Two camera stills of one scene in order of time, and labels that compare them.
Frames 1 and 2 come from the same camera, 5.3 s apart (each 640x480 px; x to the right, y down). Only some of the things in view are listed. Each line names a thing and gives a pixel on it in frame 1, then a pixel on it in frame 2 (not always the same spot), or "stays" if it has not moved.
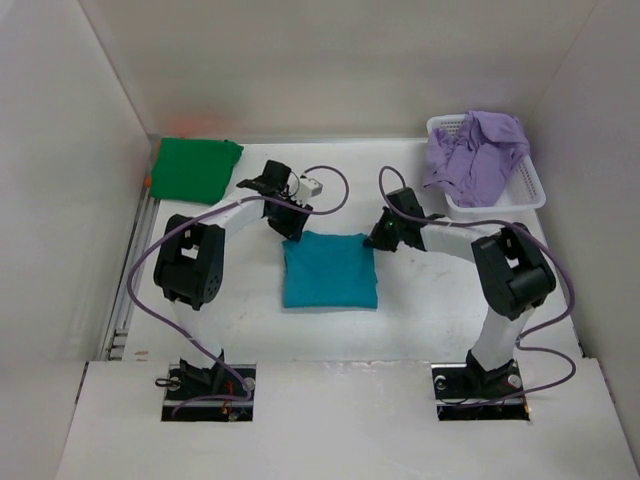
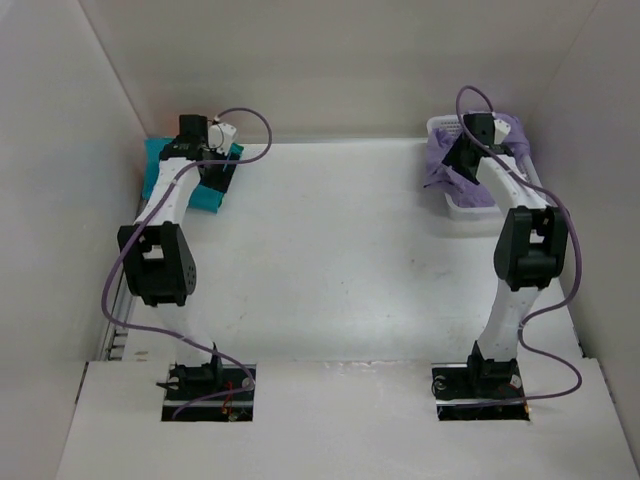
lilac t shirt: [475, 159] stays
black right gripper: [377, 238] → [454, 159]
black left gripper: [293, 229] → [221, 179]
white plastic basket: [522, 196] stays
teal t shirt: [329, 270] → [204, 199]
